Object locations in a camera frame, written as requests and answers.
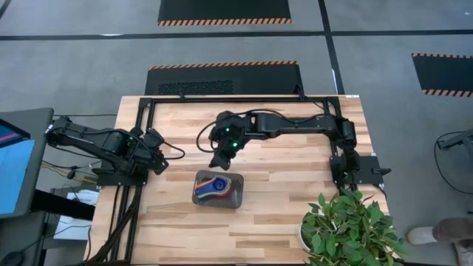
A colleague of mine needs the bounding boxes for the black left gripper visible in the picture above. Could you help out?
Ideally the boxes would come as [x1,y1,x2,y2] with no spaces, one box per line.
[129,127,170,176]

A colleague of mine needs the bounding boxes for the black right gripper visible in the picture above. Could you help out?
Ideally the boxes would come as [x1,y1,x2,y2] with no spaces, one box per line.
[208,110,256,170]

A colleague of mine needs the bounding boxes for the small dark blue measuring cup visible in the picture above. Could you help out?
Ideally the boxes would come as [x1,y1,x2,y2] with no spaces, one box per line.
[211,177,231,193]

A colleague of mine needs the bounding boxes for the red measuring cup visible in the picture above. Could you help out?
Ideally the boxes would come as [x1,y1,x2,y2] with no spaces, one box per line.
[199,188,235,200]

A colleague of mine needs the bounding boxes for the black hazard-striped floor mat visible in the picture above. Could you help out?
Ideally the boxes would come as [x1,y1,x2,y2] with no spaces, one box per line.
[411,52,473,98]
[144,61,304,96]
[157,0,292,27]

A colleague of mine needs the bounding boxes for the white papers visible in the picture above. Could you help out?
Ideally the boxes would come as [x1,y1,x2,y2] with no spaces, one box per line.
[53,189,99,241]

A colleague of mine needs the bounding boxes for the black desk bar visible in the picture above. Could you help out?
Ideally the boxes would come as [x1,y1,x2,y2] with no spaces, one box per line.
[31,189,95,222]

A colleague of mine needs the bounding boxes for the white plant pot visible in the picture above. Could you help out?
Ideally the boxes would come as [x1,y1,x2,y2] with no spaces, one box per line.
[298,212,326,253]

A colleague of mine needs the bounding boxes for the green leafy plant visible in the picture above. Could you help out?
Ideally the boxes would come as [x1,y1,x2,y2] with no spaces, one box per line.
[301,188,409,266]

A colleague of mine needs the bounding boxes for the monitor with blue screen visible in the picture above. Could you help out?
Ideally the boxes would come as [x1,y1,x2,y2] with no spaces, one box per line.
[0,107,55,219]

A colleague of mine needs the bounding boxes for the person's shoe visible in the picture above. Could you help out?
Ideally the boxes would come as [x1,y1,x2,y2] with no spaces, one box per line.
[453,239,473,266]
[406,225,439,245]

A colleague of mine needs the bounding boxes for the person's leg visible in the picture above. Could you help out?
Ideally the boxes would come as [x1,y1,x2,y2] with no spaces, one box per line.
[432,216,473,243]

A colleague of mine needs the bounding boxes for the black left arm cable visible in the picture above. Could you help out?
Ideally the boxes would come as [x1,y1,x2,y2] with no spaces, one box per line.
[162,142,186,161]

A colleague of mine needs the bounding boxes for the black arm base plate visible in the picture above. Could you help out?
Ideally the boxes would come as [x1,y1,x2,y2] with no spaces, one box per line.
[96,157,151,188]
[330,154,392,185]

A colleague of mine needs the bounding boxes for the black aluminium table frame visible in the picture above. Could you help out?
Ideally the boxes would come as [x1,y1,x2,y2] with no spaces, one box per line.
[106,95,347,263]

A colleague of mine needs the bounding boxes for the black cable bundle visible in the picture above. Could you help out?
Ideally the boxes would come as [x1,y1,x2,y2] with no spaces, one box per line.
[88,184,143,264]

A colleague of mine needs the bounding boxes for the yellow and black cables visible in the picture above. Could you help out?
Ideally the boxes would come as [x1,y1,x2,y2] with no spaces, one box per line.
[40,160,99,184]

